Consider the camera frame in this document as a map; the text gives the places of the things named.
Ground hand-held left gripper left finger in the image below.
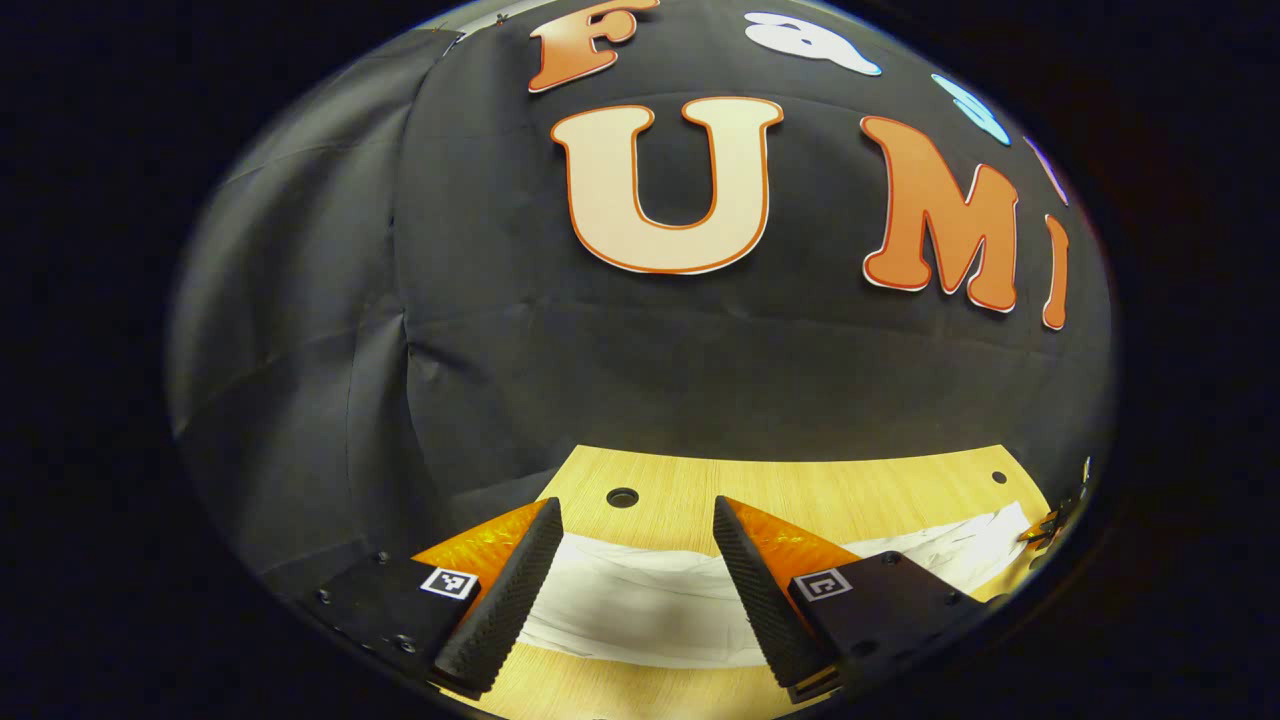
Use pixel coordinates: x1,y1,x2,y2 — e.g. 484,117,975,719
300,497,564,701

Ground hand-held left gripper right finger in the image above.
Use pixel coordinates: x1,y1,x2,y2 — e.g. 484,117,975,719
712,495,991,704

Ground black backdrop cloth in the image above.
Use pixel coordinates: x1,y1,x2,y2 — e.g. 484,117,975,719
170,0,1116,601

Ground white jeans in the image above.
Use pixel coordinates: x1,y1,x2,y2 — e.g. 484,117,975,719
520,500,1036,671

